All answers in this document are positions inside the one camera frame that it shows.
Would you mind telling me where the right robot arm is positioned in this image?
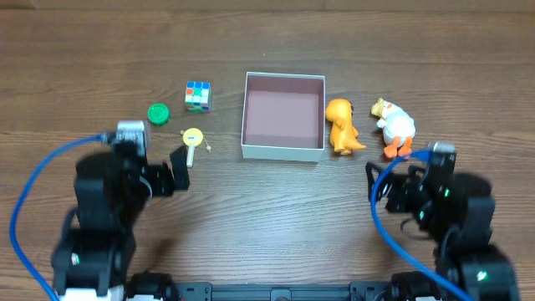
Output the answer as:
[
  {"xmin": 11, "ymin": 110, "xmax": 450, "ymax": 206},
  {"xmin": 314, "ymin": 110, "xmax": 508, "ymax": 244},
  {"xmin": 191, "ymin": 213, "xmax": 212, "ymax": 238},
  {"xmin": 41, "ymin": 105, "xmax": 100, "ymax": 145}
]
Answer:
[{"xmin": 365, "ymin": 150, "xmax": 520, "ymax": 301}]

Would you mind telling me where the blue cable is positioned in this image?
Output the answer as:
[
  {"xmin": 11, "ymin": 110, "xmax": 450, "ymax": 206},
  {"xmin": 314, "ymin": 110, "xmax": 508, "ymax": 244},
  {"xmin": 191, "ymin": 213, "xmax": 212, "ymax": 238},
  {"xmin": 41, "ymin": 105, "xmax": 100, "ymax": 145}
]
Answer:
[
  {"xmin": 8, "ymin": 133, "xmax": 116, "ymax": 301},
  {"xmin": 369, "ymin": 149, "xmax": 476, "ymax": 301}
]

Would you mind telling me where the orange dinosaur toy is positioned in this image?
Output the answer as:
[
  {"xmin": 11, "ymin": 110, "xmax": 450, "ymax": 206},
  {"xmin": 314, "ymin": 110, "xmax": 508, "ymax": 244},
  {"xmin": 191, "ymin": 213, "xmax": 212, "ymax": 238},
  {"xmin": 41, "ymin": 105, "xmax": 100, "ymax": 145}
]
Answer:
[{"xmin": 325, "ymin": 99, "xmax": 366, "ymax": 156}]

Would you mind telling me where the white cardboard box maroon inside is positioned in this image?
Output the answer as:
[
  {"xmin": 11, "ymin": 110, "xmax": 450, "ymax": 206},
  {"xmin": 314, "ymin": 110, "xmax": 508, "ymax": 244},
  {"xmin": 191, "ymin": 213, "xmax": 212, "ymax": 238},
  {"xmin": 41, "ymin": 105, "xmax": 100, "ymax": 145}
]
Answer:
[{"xmin": 241, "ymin": 72, "xmax": 325, "ymax": 162}]

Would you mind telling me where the multicoloured puzzle cube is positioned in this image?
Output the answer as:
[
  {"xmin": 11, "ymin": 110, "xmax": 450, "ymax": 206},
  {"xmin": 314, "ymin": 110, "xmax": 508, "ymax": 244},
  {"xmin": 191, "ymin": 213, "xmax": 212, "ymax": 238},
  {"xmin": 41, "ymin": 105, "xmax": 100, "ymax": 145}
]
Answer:
[{"xmin": 185, "ymin": 81, "xmax": 211, "ymax": 114}]

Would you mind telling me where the blue right cable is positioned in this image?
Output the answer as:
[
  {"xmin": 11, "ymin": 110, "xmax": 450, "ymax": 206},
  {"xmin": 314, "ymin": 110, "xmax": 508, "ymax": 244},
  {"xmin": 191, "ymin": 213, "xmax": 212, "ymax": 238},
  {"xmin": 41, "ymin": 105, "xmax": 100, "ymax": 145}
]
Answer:
[{"xmin": 369, "ymin": 149, "xmax": 476, "ymax": 301}]

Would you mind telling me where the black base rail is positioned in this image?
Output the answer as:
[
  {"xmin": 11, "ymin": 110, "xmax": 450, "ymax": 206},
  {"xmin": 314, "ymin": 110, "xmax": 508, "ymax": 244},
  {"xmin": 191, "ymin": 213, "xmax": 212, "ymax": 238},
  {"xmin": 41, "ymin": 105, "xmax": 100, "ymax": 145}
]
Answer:
[{"xmin": 125, "ymin": 271, "xmax": 440, "ymax": 301}]

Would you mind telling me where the white plush duck toy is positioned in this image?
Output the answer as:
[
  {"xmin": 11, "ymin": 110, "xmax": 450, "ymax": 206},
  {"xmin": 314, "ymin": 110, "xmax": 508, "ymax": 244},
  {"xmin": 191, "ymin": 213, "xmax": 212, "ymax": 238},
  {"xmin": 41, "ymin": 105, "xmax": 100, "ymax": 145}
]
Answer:
[{"xmin": 370, "ymin": 98, "xmax": 416, "ymax": 159}]

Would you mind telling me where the green round lid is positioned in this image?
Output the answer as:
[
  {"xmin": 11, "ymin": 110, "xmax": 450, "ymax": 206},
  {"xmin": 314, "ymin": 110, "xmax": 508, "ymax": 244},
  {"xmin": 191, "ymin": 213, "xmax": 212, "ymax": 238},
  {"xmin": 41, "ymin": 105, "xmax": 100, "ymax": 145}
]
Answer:
[{"xmin": 147, "ymin": 103, "xmax": 170, "ymax": 126}]

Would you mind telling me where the blue left cable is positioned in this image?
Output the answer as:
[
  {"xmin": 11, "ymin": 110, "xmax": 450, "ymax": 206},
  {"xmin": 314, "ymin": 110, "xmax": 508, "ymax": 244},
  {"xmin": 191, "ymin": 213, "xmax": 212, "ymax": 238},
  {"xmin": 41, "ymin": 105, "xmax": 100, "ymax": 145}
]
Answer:
[{"xmin": 8, "ymin": 133, "xmax": 116, "ymax": 301}]

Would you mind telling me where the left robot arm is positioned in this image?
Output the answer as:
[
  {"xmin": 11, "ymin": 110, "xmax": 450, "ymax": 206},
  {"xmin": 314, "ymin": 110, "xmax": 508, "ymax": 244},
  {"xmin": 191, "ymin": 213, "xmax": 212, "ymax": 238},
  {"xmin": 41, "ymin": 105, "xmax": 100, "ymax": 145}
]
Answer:
[{"xmin": 51, "ymin": 142, "xmax": 190, "ymax": 300}]

